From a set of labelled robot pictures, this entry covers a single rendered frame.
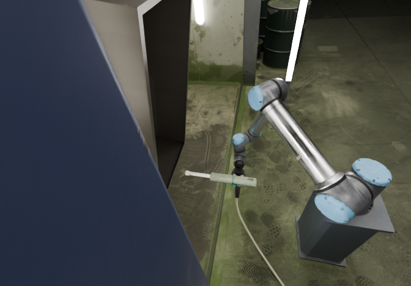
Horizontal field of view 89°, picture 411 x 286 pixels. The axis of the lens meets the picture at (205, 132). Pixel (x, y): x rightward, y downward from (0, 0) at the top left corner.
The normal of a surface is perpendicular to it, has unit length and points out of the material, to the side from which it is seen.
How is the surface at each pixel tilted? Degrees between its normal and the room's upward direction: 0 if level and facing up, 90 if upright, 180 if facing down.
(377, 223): 0
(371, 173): 5
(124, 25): 89
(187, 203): 0
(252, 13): 90
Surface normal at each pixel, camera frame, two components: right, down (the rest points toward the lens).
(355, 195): 0.15, -0.38
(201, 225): -0.10, -0.71
